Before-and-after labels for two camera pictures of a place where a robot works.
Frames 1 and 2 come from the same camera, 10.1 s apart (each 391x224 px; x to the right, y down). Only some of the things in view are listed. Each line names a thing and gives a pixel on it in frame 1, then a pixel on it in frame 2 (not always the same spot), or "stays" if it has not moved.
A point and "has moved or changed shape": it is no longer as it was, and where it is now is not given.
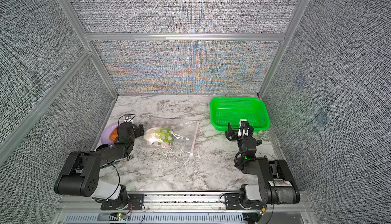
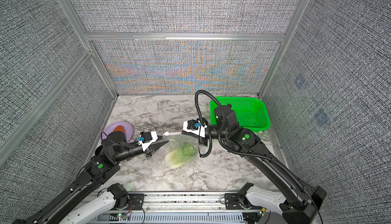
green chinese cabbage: [161, 136] → [178, 157]
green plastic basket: [224, 110] stays
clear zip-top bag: [175, 134] has moved or changed shape
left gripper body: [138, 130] → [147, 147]
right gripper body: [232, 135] → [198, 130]
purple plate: [107, 131] stays
